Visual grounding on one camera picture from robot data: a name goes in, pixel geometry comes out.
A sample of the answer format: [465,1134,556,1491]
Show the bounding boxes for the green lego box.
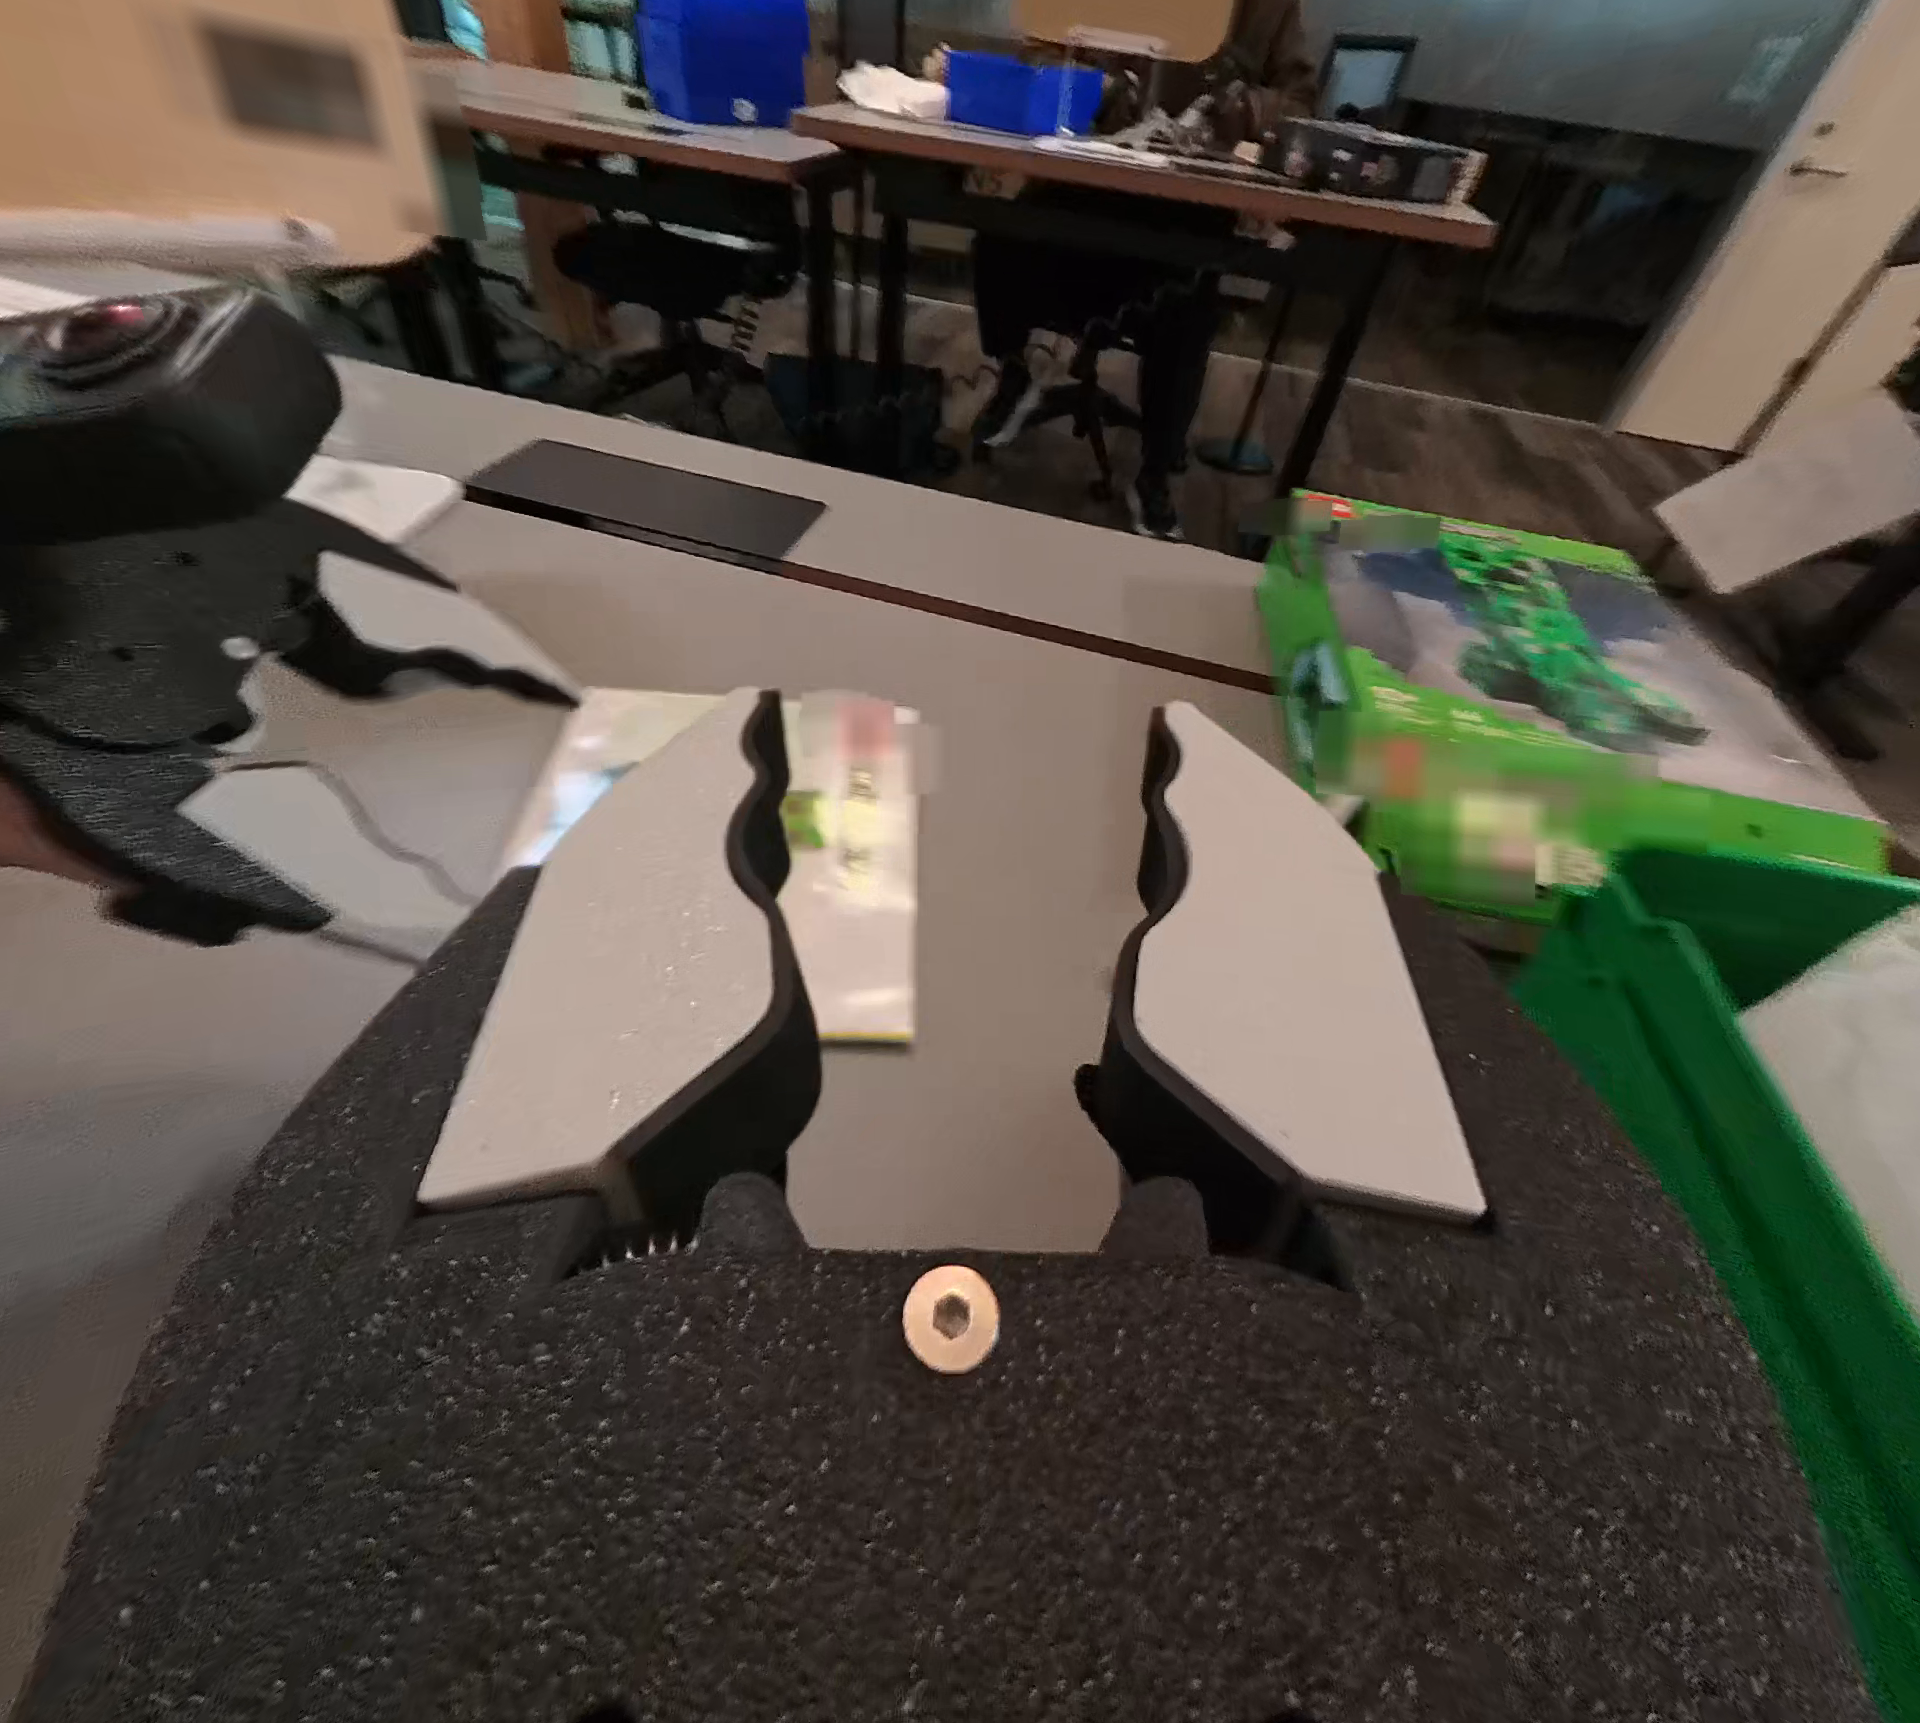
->
[1256,490,1892,922]

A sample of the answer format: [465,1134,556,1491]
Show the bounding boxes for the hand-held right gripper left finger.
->
[416,686,824,1230]

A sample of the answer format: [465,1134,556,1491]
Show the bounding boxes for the black office chair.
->
[553,216,799,420]

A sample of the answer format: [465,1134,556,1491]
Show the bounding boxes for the lego instruction booklet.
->
[503,686,925,1050]

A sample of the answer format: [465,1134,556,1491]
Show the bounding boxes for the black lego box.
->
[1275,118,1489,206]

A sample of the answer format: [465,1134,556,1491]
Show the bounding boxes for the black rectangular pad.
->
[463,440,830,562]

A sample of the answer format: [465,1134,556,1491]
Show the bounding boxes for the grey side table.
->
[1650,396,1920,600]

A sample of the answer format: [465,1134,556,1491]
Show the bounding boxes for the small blue storage bin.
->
[945,48,1111,130]

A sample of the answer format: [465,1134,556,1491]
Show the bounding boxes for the white door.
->
[1604,0,1920,458]

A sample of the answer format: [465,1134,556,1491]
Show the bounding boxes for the long wooden table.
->
[793,104,1503,502]

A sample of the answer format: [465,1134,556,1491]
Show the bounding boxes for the white crumpled tissue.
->
[834,62,951,124]

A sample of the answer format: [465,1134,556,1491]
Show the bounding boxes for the white wireless charging pad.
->
[293,464,460,548]

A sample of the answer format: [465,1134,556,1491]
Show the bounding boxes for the wooden table with black legs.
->
[451,58,858,436]

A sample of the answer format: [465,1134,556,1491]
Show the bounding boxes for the large blue storage bin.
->
[632,0,812,130]

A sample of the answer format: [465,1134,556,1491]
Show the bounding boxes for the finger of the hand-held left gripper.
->
[176,756,505,968]
[285,500,584,712]

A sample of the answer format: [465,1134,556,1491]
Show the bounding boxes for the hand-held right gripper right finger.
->
[1069,698,1490,1258]

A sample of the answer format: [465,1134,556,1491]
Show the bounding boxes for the green plastic bin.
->
[1506,846,1920,1723]

